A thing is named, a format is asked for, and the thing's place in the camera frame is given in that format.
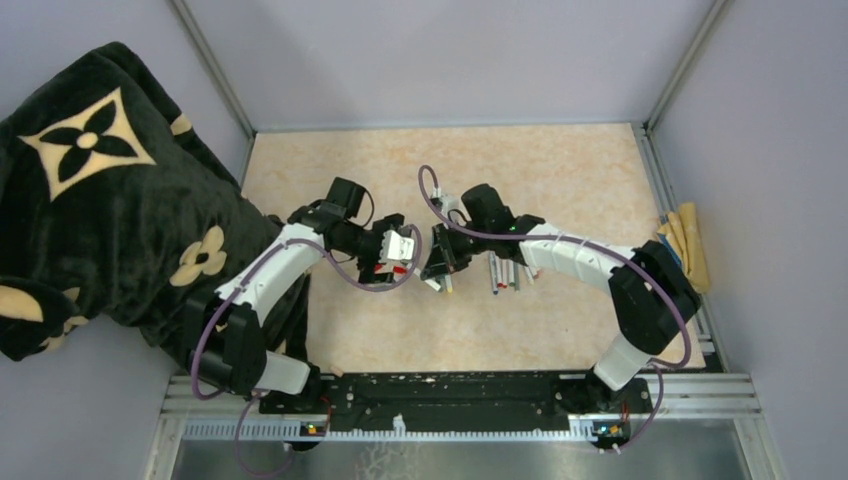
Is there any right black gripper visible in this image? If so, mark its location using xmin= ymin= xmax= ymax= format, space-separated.
xmin=423 ymin=220 xmax=493 ymax=280

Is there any dark green ink pen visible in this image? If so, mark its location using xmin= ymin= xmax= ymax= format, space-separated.
xmin=425 ymin=279 xmax=443 ymax=292

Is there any blue tip acrylic marker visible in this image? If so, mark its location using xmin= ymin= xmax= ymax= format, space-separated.
xmin=488 ymin=252 xmax=500 ymax=295

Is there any red cap green-end marker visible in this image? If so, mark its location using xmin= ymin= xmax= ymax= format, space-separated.
xmin=497 ymin=259 xmax=509 ymax=289

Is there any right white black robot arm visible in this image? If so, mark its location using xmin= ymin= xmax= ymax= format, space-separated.
xmin=421 ymin=183 xmax=701 ymax=412

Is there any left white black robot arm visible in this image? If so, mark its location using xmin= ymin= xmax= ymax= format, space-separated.
xmin=182 ymin=177 xmax=423 ymax=414

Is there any yellow folded cloth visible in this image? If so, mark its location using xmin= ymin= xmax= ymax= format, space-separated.
xmin=656 ymin=202 xmax=711 ymax=294

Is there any black floral plush blanket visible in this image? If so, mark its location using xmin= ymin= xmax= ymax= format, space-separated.
xmin=1 ymin=42 xmax=310 ymax=370

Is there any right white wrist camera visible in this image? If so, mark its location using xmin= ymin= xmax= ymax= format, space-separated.
xmin=430 ymin=188 xmax=461 ymax=217

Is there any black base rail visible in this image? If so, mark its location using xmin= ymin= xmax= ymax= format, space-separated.
xmin=259 ymin=370 xmax=653 ymax=433

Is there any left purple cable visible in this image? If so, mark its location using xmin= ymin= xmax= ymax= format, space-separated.
xmin=190 ymin=223 xmax=424 ymax=478

